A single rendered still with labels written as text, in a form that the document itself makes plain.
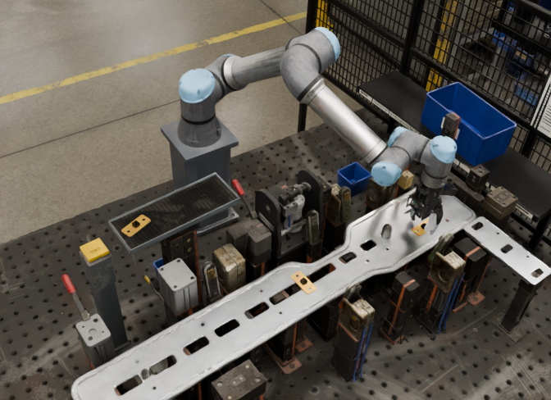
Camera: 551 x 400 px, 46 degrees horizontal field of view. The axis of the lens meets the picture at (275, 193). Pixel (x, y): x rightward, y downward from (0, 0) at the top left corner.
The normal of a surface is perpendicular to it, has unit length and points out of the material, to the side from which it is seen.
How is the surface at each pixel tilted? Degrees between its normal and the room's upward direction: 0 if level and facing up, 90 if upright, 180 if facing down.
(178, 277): 0
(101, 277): 90
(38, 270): 0
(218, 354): 0
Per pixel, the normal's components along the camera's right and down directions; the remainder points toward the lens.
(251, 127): 0.04, -0.71
